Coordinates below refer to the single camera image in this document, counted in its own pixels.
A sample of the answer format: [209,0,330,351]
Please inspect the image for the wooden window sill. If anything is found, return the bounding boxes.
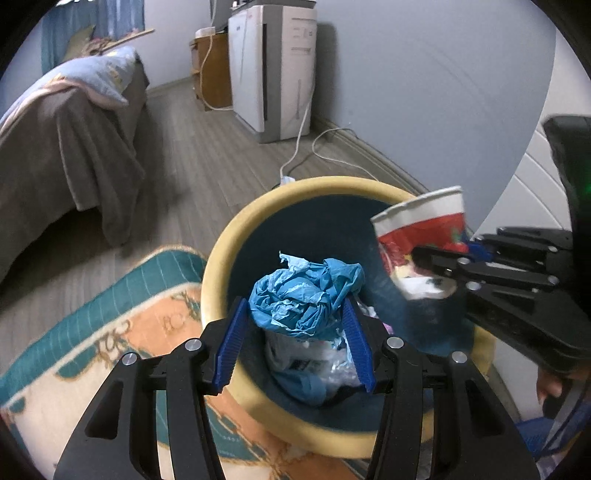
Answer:
[108,28,155,49]

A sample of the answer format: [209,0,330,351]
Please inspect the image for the bed with grey blanket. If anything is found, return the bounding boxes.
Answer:
[0,65,151,282]

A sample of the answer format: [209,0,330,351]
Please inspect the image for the white power cable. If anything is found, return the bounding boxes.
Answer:
[279,78,315,178]
[311,128,384,178]

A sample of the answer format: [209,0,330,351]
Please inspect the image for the white plastic bag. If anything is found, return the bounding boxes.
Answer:
[265,323,365,388]

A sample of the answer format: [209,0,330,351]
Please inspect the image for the wooden cabinet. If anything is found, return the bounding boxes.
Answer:
[189,30,234,112]

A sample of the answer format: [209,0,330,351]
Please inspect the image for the blue paper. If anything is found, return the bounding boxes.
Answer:
[248,251,365,341]

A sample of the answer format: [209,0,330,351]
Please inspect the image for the blue pants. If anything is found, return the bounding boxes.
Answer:
[515,415,568,462]

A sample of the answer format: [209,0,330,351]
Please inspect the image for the person's right hand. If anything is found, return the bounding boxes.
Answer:
[536,368,579,401]

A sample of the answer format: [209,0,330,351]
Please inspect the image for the white wardrobe door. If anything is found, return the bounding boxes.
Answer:
[471,30,591,259]

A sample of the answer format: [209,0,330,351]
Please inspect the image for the blue curtain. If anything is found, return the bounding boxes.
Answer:
[41,0,146,75]

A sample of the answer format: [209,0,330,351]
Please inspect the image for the white air purifier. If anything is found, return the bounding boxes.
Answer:
[228,4,319,145]

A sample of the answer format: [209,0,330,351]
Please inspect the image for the yellow rimmed teal trash bin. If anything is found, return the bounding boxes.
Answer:
[200,176,497,459]

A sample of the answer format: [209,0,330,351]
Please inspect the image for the teal and orange patterned mat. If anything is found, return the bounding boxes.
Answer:
[0,244,370,480]

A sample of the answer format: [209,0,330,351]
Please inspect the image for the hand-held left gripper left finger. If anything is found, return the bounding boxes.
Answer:
[53,298,249,480]

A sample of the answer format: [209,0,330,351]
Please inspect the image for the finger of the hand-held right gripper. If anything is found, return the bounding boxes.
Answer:
[412,246,591,372]
[468,226,573,273]

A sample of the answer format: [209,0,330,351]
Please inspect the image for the white cabinet cable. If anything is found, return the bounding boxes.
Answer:
[198,32,234,112]

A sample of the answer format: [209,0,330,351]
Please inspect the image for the light blue face mask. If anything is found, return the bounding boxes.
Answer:
[272,374,333,408]

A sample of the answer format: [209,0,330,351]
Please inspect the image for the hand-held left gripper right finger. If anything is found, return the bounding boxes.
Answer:
[342,295,539,480]

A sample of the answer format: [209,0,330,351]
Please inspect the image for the olive cushion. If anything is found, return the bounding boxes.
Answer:
[62,25,95,61]

